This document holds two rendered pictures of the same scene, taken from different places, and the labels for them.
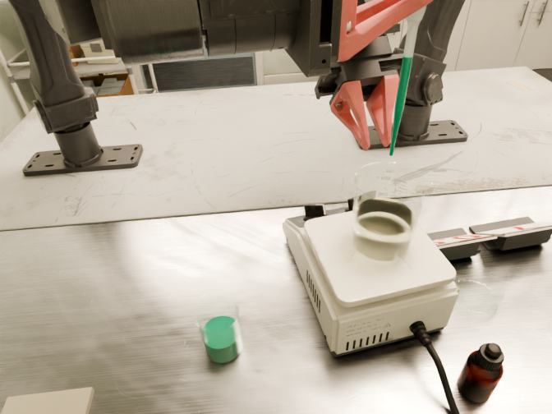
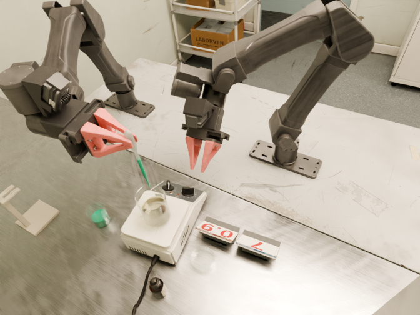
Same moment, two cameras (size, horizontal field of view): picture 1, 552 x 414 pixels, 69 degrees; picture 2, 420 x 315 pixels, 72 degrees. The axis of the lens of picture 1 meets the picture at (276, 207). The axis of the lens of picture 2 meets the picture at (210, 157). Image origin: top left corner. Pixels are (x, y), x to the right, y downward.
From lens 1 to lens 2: 0.51 m
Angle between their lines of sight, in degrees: 28
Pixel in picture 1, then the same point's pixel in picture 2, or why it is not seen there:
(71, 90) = (115, 80)
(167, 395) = (75, 227)
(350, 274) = (134, 222)
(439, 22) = (294, 107)
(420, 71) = (275, 130)
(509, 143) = (339, 194)
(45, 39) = (99, 63)
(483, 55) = not seen: outside the picture
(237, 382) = (95, 236)
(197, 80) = not seen: hidden behind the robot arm
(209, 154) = (178, 124)
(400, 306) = (145, 245)
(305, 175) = not seen: hidden behind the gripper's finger
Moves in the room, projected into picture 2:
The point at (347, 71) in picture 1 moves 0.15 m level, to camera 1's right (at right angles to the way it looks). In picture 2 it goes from (189, 131) to (249, 154)
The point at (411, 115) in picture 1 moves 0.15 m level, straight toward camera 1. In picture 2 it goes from (278, 150) to (236, 178)
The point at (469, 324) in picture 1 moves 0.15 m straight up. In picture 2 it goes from (187, 270) to (177, 239)
